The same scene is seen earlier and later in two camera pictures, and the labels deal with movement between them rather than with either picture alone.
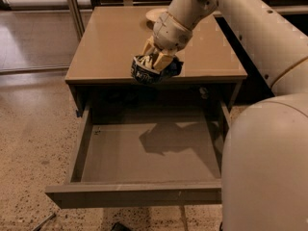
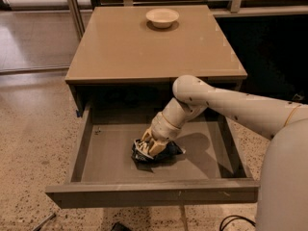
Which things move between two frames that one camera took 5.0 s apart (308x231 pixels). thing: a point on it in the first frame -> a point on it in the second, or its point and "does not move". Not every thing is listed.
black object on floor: x=118 y=226 does not move
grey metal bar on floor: x=38 y=227 does not move
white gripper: x=169 y=32 -> x=164 y=128
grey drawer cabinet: x=110 y=38 does not move
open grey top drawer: x=147 y=154 does not move
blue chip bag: x=142 y=68 -> x=142 y=156
